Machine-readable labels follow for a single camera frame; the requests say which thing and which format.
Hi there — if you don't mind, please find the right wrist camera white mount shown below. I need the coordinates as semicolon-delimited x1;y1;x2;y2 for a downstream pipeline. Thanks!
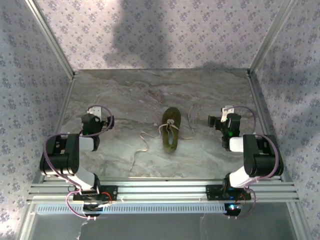
221;105;235;123

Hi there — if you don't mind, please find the aluminium side rail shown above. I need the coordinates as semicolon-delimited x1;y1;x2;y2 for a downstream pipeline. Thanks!
32;76;77;183
246;69;296;183

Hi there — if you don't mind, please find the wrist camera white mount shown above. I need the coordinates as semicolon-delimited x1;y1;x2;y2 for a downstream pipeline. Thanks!
221;105;235;123
86;105;104;118

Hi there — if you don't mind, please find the aluminium mounting rail beam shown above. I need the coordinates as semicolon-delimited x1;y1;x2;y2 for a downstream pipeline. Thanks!
26;177;301;204

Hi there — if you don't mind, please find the grey slotted cable duct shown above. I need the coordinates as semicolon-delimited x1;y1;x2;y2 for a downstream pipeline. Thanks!
34;202;227;215

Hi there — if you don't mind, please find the aluminium frame leg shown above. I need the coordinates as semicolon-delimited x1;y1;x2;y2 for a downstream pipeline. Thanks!
18;202;38;240
287;201;313;240

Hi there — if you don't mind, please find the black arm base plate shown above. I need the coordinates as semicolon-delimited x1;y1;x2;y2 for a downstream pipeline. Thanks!
72;185;119;202
205;184;252;201

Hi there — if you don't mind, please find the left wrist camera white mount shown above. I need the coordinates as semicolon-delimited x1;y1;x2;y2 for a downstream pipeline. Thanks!
86;105;104;118

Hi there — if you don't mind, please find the aluminium frame post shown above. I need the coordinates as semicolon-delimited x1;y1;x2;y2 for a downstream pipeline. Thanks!
24;0;76;79
247;0;301;76

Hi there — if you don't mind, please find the olive green shoe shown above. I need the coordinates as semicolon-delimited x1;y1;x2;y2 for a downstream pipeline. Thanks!
161;106;182;154

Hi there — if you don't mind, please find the beige shoelace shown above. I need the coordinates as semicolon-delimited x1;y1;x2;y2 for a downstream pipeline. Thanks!
129;104;198;173

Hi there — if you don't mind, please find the black controller board with light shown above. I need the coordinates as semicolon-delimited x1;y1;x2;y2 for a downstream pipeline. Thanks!
224;202;243;218

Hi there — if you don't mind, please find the grey metal shelf plate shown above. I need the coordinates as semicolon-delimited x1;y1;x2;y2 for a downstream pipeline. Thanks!
32;213;298;240

